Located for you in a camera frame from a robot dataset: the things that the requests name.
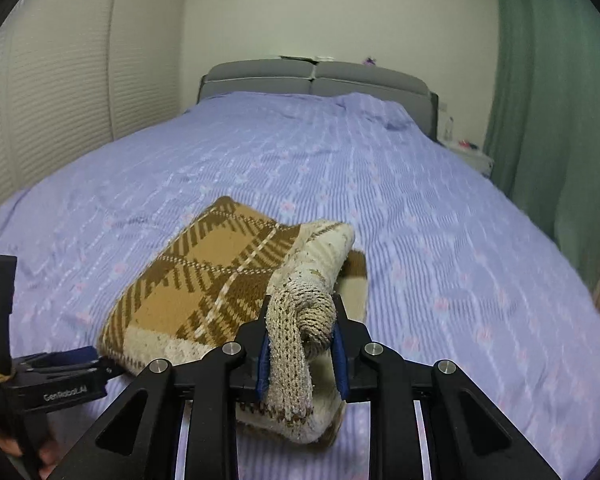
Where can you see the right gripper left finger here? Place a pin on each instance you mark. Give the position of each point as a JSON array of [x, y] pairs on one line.
[[138, 436]]

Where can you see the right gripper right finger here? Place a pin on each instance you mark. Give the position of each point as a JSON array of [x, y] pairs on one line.
[[427, 419]]

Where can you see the brown plaid knit sweater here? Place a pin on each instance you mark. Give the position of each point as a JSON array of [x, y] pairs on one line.
[[233, 265]]

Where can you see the purple floral striped bedsheet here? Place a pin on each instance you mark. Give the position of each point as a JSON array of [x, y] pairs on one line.
[[455, 270]]

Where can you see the white louvered wardrobe doors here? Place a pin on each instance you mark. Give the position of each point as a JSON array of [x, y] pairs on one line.
[[78, 74]]

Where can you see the white nightstand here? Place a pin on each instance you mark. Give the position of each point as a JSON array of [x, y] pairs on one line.
[[472, 155]]

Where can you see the clear plastic bottle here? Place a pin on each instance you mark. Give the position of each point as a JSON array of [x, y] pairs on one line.
[[448, 129]]

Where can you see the green curtain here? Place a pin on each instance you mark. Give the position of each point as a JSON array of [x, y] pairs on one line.
[[544, 129]]

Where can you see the grey upholstered headboard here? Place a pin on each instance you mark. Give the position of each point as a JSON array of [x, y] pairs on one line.
[[330, 78]]

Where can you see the papers on headboard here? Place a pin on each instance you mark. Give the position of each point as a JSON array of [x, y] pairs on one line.
[[309, 59]]

